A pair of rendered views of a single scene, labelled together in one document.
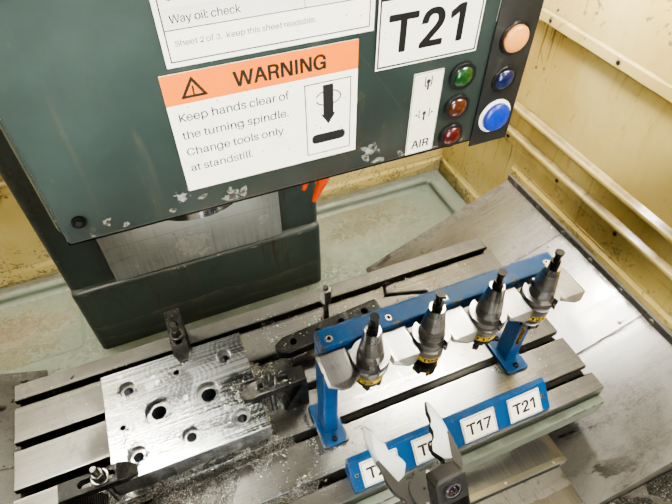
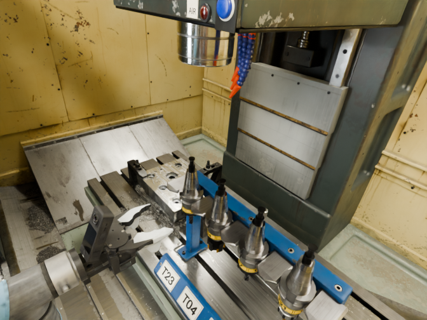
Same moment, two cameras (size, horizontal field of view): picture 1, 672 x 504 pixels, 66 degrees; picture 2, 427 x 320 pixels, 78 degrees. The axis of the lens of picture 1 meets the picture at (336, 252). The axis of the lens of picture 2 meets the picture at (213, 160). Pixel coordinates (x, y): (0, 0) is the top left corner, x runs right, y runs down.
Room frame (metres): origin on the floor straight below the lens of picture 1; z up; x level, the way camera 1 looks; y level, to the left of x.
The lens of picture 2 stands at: (0.30, -0.58, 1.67)
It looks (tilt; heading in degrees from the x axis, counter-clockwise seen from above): 32 degrees down; 70
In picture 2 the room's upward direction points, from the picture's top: 4 degrees clockwise
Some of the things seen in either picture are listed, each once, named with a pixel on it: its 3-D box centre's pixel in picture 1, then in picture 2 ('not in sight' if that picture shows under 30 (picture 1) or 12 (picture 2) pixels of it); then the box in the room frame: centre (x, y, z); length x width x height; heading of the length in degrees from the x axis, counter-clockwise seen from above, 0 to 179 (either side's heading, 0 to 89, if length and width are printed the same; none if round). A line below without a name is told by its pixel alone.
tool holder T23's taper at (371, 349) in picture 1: (371, 342); (191, 180); (0.44, -0.06, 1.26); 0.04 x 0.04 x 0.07
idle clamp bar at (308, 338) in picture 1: (329, 333); not in sight; (0.67, 0.01, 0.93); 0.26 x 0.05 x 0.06; 117
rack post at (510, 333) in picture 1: (521, 316); not in sight; (0.63, -0.39, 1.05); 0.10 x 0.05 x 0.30; 22
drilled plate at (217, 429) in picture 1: (185, 406); (178, 185); (0.47, 0.30, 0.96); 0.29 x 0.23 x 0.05; 112
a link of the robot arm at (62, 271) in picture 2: not in sight; (64, 272); (0.14, -0.18, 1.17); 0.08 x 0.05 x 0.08; 112
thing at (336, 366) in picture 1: (338, 370); (179, 184); (0.41, 0.00, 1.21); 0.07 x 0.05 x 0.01; 22
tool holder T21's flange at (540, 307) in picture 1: (539, 295); (296, 287); (0.56, -0.36, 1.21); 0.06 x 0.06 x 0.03
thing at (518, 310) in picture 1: (513, 305); (272, 267); (0.54, -0.31, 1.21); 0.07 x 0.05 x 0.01; 22
